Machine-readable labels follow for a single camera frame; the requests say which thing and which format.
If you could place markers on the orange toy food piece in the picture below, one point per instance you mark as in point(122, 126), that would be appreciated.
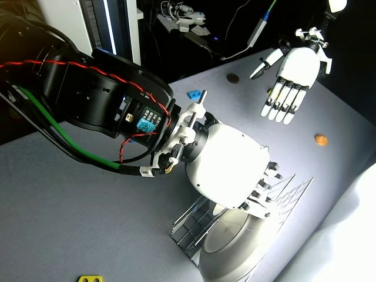
point(321, 140)

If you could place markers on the yellow block with holes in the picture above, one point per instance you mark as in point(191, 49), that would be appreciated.
point(90, 279)

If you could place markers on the small blue block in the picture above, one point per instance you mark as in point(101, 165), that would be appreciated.
point(194, 94)

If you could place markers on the black power adapter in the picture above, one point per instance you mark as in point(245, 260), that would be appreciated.
point(197, 38)

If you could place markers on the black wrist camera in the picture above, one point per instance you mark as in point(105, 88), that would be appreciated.
point(326, 69)

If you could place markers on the white robot body column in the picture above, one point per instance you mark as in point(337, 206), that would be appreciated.
point(64, 17)

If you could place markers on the white plate dark rim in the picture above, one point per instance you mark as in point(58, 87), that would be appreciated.
point(229, 235)

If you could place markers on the yellow rectangular block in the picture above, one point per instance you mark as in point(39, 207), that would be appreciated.
point(271, 93)

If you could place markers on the white grey device parts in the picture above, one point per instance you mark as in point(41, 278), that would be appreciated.
point(182, 17)

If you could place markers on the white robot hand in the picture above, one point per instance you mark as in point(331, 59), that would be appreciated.
point(229, 164)
point(299, 66)

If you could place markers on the brown round disc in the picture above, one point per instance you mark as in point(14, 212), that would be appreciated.
point(232, 78)

